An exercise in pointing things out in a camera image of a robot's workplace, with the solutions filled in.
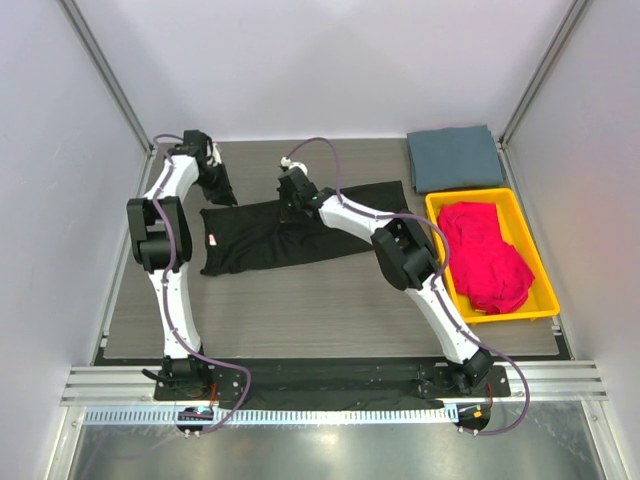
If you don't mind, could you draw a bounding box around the left aluminium frame post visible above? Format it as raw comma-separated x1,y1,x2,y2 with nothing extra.
57,0,153,155

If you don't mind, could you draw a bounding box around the folded grey-blue t-shirt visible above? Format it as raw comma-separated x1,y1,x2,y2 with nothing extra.
406,125,504,194

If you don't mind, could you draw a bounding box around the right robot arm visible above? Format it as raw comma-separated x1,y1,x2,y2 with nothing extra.
278,157,493,396

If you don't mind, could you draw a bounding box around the right aluminium frame post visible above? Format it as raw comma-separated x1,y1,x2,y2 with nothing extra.
498,0,592,150

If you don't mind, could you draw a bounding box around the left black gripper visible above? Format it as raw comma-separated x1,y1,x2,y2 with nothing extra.
195,161,237,207

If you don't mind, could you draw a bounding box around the aluminium frame post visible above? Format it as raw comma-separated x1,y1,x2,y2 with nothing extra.
498,0,592,150
57,0,153,155

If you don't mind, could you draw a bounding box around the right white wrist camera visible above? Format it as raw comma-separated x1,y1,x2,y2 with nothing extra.
279,156,308,175

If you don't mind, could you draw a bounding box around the aluminium front rail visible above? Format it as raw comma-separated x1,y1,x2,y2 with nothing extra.
60,360,608,405

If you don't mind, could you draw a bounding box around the slotted grey cable duct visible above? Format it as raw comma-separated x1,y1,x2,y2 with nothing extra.
84,404,458,427

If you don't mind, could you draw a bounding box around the black t-shirt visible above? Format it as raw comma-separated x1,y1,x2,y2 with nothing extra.
198,179,409,277

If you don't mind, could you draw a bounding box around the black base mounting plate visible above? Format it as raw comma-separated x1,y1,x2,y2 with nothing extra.
142,357,511,411

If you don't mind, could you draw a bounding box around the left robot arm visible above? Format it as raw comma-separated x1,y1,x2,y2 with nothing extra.
126,129,238,400

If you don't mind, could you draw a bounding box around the crumpled red t-shirt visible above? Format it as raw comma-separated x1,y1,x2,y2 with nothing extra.
438,202,535,315

